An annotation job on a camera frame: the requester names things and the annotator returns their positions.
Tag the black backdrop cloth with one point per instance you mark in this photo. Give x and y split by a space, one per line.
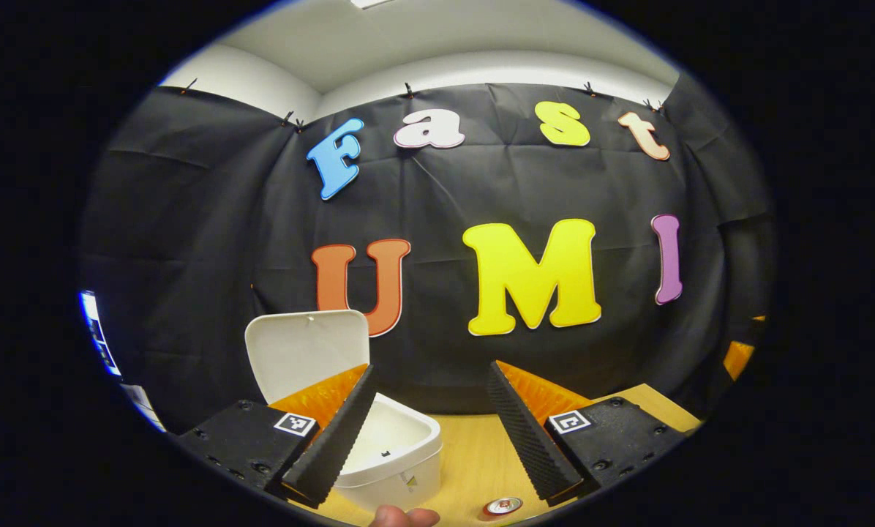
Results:
445 190

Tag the ceiling light panel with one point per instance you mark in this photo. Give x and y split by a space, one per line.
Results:
368 3

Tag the wooden desktop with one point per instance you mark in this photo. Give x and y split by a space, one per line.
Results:
474 454

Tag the red pop can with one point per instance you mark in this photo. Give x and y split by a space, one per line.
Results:
502 506

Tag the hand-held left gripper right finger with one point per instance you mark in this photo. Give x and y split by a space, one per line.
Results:
529 439

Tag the white side desk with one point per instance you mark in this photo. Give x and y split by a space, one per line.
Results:
141 401

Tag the white desktop garbage bin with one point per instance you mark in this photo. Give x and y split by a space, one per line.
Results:
306 351

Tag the computer monitor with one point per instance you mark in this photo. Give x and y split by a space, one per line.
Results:
97 333

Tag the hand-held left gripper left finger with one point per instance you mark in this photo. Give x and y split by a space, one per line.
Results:
339 439

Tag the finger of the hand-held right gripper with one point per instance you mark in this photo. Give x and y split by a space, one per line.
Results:
737 359

